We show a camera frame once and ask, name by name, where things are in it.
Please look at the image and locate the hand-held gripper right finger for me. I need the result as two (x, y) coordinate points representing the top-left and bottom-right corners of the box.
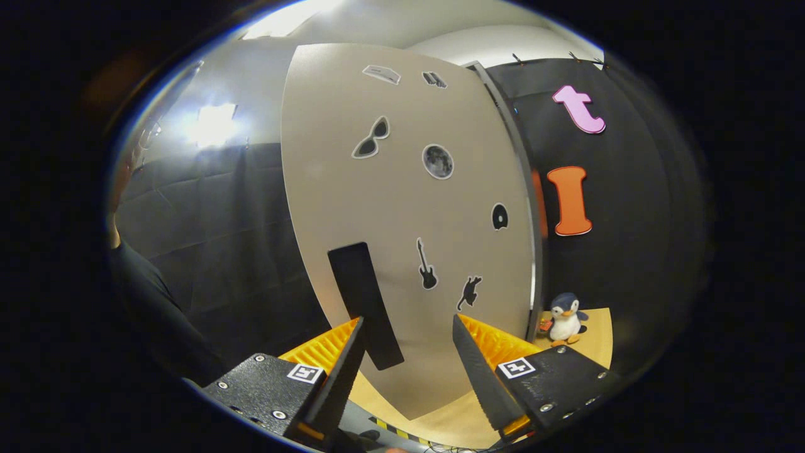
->
(452, 313), (623, 440)

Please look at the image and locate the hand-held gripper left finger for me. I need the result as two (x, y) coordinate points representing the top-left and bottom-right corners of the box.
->
(200, 316), (367, 444)

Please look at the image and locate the black door handle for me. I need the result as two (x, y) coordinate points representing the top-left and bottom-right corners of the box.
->
(327, 242), (405, 371)

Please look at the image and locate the beige shoe cabinet door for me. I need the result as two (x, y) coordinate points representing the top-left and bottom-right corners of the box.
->
(280, 43), (543, 421)

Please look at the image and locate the yellow black striped tape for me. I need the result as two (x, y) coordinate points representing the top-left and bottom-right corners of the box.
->
(371, 415), (419, 441)

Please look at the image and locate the penguin plush toy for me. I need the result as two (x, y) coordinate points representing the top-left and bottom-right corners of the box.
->
(540, 292), (590, 347)

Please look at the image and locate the black backdrop cloth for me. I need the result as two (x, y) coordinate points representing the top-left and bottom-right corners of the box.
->
(113, 57), (714, 378)

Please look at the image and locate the person's dark clothed body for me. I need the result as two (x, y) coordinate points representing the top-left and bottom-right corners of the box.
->
(107, 157), (227, 384)

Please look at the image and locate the narrow ceiling light panel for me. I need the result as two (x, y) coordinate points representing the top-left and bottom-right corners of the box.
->
(186, 103), (238, 148)

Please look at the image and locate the row of black cloth clips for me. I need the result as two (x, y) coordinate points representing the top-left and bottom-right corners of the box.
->
(511, 52), (608, 69)

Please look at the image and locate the large ceiling light panel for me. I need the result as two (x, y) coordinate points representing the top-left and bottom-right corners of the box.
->
(242, 0), (343, 40)

